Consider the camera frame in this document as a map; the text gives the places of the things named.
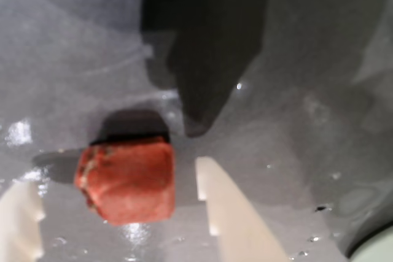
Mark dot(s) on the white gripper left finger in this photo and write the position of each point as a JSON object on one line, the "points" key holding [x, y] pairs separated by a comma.
{"points": [[18, 222]]}

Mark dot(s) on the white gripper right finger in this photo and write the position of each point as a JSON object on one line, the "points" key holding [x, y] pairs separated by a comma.
{"points": [[239, 225]]}

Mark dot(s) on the red cube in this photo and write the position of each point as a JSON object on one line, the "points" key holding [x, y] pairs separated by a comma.
{"points": [[132, 182]]}

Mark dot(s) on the black glossy mat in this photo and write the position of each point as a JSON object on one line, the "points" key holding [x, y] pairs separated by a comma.
{"points": [[307, 59]]}

